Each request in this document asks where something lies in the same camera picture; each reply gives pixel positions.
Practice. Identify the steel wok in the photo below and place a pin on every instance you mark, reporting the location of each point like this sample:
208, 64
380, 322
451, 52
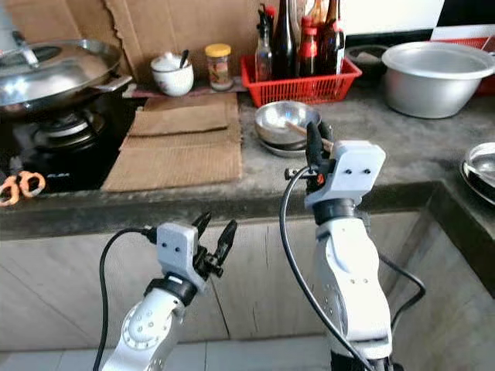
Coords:
108, 86

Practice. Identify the wide cardboard wall sheet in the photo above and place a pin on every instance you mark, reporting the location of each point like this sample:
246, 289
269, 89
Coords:
178, 23

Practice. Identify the white ceramic condiment jar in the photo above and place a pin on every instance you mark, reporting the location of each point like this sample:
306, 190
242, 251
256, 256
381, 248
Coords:
172, 79

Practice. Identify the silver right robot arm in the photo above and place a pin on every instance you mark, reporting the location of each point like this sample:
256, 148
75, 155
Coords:
352, 286

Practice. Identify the amber glass bottle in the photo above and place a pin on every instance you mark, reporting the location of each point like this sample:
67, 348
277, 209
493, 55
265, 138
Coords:
315, 9

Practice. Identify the large aluminium basin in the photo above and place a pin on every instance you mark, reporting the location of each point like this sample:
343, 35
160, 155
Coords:
433, 89

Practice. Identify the wooden chopstick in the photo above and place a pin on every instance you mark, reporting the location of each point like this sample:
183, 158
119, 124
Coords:
298, 127

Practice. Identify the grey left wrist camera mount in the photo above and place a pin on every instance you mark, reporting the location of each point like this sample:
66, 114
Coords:
174, 247

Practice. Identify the dark condiment spoon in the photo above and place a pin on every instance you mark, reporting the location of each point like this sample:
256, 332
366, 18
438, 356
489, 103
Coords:
184, 58

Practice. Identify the pale wooden counter cabinet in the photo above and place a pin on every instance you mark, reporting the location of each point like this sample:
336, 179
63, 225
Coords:
62, 286

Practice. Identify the red plastic bottle basket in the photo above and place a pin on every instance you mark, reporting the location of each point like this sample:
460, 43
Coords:
302, 90

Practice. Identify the steel dish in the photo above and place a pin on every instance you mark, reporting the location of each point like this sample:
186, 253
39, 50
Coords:
481, 174

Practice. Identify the stove burner pan support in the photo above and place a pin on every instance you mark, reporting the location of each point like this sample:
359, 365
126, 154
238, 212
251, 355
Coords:
68, 125

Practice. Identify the large brown cardboard mat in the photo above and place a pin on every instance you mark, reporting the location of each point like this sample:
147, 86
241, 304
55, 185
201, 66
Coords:
174, 164

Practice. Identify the clear bottle with black nozzle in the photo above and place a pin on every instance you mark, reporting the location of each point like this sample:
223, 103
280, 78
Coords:
264, 56

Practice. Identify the small steel bowl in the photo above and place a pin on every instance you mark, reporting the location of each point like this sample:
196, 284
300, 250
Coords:
278, 124

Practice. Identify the small brown cardboard mat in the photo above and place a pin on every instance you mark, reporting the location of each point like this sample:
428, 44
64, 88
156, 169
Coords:
182, 116

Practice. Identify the small steel plate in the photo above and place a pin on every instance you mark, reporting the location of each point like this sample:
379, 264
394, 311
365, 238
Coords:
278, 151

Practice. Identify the steel wok lid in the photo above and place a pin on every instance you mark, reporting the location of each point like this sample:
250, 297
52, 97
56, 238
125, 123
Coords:
62, 69

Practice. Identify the dark bottle with red neck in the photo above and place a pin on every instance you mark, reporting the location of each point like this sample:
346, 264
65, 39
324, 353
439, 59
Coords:
333, 46

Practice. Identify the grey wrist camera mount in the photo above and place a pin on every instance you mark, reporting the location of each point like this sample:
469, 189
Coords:
352, 174
174, 247

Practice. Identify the narrow cardboard wall sheet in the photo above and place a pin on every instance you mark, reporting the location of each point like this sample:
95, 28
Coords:
62, 15

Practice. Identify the red capped sauce bottle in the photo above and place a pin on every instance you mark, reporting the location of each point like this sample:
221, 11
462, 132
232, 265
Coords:
308, 52

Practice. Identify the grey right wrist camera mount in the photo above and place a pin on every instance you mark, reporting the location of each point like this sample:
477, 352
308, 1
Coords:
352, 174

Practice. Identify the tall dark glass bottle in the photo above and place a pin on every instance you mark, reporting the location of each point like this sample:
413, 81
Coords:
285, 42

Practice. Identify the yellow lidded spice jar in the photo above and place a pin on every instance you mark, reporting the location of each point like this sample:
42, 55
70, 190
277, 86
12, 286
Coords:
219, 68

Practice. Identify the black gas stove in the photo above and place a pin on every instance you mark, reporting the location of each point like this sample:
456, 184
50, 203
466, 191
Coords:
77, 171

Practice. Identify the dark bowl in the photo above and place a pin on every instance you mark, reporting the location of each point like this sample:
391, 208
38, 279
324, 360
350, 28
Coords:
366, 60

